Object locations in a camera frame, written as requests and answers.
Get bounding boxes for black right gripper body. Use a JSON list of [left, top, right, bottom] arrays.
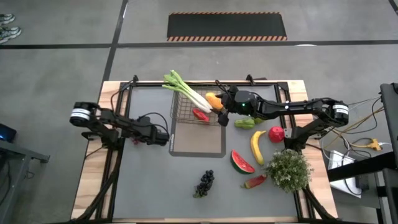
[[221, 85, 249, 118]]

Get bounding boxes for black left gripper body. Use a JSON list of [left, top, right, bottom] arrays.
[[139, 124, 170, 147]]

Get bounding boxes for green bell pepper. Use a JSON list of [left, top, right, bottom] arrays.
[[234, 118, 256, 130]]

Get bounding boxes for white green leek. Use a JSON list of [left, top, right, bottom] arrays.
[[162, 70, 213, 113]]

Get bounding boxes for yellow banana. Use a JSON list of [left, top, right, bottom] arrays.
[[250, 130, 267, 166]]

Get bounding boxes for large watermelon slice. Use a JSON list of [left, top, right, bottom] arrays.
[[230, 149, 256, 175]]

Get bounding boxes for black grape bunch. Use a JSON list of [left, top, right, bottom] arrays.
[[192, 169, 215, 199]]

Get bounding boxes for thin watermelon slice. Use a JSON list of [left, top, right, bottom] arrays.
[[241, 174, 268, 190]]

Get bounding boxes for red apple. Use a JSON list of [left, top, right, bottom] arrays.
[[268, 125, 285, 144]]

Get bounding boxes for black striped floor mat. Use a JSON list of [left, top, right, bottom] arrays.
[[166, 11, 288, 42]]

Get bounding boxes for small green potted plant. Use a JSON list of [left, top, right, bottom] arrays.
[[264, 148, 313, 194]]

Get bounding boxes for white box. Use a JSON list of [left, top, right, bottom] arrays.
[[328, 150, 363, 198]]

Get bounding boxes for gray side table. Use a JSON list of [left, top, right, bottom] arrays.
[[0, 139, 50, 215]]

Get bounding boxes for yellow power splitter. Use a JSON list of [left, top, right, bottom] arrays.
[[368, 138, 383, 152]]

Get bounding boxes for blue-lit black device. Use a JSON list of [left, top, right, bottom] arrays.
[[0, 123, 17, 143]]

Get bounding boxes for black side desk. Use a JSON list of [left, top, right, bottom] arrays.
[[326, 82, 398, 224]]

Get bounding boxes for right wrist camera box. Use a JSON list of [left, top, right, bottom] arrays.
[[217, 112, 230, 128]]

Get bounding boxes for wire produce basket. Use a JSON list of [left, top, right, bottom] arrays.
[[170, 86, 229, 126]]

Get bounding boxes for black aluminium table frame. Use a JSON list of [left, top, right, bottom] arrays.
[[71, 74, 338, 223]]

